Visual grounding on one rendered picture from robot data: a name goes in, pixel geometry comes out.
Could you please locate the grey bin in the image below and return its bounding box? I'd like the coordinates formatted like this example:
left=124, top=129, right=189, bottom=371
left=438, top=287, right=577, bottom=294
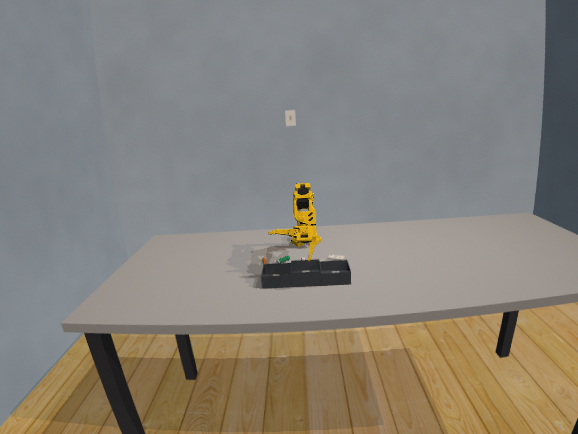
left=261, top=259, right=351, bottom=289

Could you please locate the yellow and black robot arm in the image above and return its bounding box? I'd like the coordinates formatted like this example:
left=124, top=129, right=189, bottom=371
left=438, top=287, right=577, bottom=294
left=291, top=183, right=316, bottom=247

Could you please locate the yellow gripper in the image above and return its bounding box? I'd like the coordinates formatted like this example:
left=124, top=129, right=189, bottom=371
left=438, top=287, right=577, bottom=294
left=268, top=224, right=317, bottom=261

